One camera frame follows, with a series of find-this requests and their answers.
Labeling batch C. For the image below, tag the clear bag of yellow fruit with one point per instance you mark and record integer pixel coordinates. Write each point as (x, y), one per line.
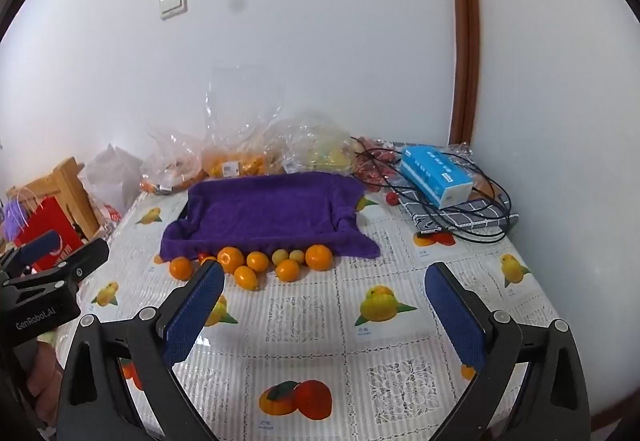
(310, 146)

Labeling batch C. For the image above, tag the clear bag of oranges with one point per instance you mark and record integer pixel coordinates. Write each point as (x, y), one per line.
(235, 156)

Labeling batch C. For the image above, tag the person's left hand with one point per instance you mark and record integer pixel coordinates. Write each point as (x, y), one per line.
(46, 381)

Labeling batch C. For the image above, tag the purple fluffy item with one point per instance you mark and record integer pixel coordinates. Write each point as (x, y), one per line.
(10, 218)

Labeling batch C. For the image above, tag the orange tangerine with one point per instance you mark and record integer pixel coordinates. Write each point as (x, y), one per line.
(231, 259)
(288, 270)
(246, 277)
(258, 261)
(319, 257)
(181, 267)

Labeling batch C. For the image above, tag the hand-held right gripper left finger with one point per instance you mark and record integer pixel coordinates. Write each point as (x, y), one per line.
(192, 316)

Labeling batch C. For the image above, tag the purple towel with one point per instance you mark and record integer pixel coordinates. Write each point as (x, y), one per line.
(270, 211)

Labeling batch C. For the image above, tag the brown wooden door frame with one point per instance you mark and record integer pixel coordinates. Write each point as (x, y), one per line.
(465, 31)

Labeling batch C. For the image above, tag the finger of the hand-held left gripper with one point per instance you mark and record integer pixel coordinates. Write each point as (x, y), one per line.
(40, 245)
(80, 261)

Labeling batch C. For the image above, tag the clear bag of red fruit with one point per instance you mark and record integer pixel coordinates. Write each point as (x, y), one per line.
(372, 163)

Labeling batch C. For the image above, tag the small red fruit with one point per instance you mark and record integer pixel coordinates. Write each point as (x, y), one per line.
(392, 197)

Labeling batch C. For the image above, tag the clear bag of tangerines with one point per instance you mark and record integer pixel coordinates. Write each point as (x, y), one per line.
(170, 168)

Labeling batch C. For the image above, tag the small yellow fruit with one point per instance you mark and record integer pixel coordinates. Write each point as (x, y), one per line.
(280, 255)
(297, 255)

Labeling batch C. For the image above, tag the red paper bag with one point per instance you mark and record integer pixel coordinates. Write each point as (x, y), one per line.
(47, 233)

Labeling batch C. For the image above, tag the red apple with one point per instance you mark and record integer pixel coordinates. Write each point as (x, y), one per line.
(204, 257)

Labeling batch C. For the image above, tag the dark plaid cloth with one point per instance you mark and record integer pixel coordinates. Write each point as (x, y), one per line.
(470, 218)

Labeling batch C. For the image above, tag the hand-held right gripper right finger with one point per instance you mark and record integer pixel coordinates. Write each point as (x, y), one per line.
(457, 316)

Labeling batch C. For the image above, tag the blue tissue pack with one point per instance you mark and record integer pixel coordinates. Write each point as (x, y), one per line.
(435, 173)

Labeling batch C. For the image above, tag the white light switch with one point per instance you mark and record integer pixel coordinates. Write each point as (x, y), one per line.
(172, 2)

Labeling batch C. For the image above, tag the red and white packet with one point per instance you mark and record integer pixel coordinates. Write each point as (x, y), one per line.
(112, 213)

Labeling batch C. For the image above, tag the white plastic bag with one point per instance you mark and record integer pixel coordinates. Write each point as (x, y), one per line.
(110, 176)

